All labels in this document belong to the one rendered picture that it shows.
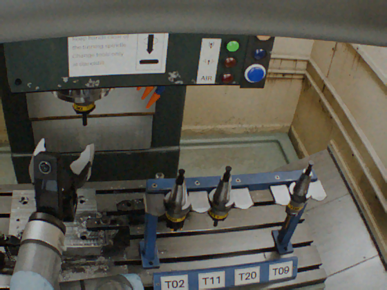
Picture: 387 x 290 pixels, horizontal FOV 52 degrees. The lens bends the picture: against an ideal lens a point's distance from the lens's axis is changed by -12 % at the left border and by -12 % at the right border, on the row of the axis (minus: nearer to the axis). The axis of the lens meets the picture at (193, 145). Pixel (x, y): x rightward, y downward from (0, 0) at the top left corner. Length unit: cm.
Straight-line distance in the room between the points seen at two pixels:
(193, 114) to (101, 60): 146
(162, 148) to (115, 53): 108
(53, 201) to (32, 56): 24
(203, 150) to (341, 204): 79
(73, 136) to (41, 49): 98
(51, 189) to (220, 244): 81
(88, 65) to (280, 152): 168
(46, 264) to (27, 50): 33
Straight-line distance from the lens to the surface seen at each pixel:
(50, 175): 72
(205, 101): 210
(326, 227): 173
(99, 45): 68
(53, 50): 69
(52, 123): 160
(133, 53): 69
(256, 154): 223
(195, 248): 141
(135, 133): 164
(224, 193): 108
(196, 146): 220
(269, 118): 226
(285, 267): 137
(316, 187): 123
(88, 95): 89
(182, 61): 71
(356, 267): 164
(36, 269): 68
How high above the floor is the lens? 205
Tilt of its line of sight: 41 degrees down
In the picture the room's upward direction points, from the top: 8 degrees clockwise
